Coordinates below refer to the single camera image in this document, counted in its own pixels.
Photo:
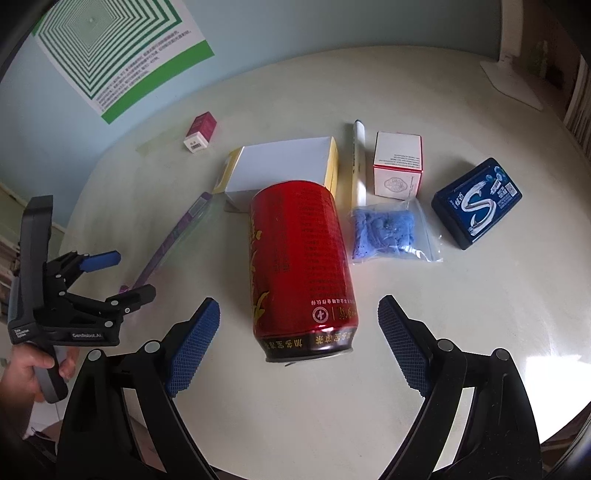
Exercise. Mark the green striped wall poster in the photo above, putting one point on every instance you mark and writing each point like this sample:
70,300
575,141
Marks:
115,46

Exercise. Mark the white lamp base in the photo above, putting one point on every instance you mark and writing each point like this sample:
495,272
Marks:
508,74

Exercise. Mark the white tube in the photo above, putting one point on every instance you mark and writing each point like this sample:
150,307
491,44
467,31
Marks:
358,157

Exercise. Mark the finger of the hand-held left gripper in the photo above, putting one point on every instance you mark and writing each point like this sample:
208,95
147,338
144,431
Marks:
134,297
99,261

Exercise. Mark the red drink can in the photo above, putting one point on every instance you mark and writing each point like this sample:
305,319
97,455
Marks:
295,267

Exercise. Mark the zip bag with blue gloves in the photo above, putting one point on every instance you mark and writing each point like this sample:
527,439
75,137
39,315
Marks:
383,228

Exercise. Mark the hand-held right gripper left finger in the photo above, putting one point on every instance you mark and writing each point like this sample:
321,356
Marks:
194,346

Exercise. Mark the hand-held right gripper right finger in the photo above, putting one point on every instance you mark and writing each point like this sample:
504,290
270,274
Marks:
406,346

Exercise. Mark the person's left hand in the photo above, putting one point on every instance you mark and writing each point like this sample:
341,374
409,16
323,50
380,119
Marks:
21,374

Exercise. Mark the dark blue gum box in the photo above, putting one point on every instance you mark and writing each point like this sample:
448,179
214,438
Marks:
475,203

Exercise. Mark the white box with red trim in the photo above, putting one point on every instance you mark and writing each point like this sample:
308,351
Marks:
397,157

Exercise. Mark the purple toothbrush package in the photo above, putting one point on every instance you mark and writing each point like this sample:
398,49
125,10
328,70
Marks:
161,251

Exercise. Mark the white and yellow box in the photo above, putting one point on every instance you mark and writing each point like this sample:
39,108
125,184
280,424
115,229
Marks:
281,166

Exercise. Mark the pink and white small box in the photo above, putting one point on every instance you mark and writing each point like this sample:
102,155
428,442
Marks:
203,127

